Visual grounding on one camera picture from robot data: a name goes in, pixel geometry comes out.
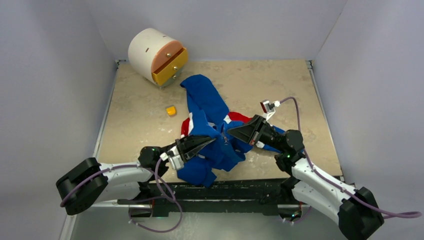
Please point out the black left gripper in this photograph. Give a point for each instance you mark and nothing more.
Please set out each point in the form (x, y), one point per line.
(187, 142)

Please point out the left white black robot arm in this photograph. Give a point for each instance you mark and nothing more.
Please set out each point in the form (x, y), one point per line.
(92, 182)

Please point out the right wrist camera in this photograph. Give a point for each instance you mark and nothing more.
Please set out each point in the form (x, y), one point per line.
(269, 108)

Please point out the small yellow grey block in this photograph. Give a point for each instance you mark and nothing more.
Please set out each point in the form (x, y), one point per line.
(171, 110)

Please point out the round white drawer cabinet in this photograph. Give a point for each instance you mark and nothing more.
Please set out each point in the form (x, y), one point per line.
(157, 57)

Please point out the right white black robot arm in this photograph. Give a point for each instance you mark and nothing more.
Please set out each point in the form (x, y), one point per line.
(353, 210)

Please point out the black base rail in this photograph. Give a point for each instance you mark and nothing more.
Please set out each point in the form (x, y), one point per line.
(269, 197)

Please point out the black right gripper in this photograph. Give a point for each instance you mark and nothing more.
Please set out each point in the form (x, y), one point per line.
(248, 131)

